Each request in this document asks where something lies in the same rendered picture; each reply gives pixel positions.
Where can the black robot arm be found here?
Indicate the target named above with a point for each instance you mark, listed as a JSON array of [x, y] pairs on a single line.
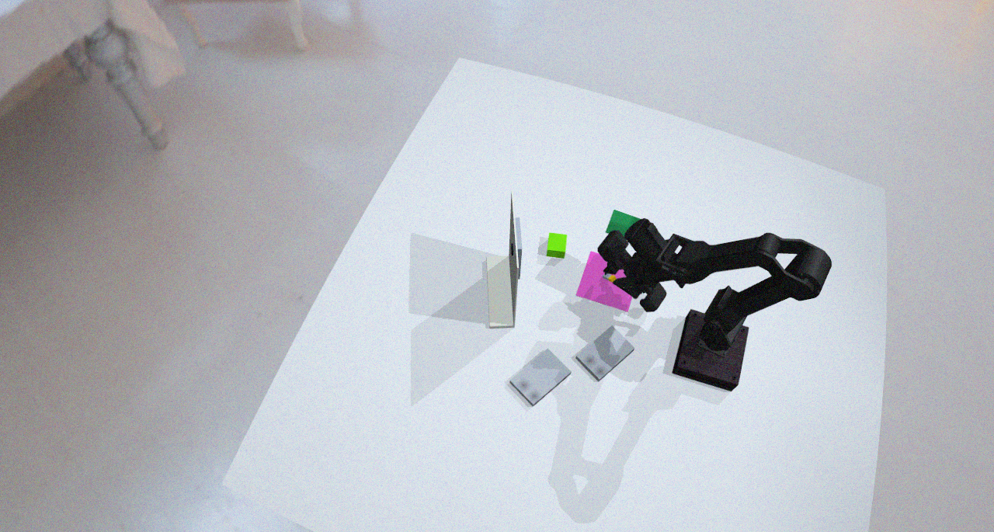
[[802, 279]]

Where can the magenta translucent square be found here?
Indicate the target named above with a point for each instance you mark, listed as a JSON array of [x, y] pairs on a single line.
[[595, 288]]

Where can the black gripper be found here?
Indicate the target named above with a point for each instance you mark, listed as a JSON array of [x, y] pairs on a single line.
[[613, 250]]

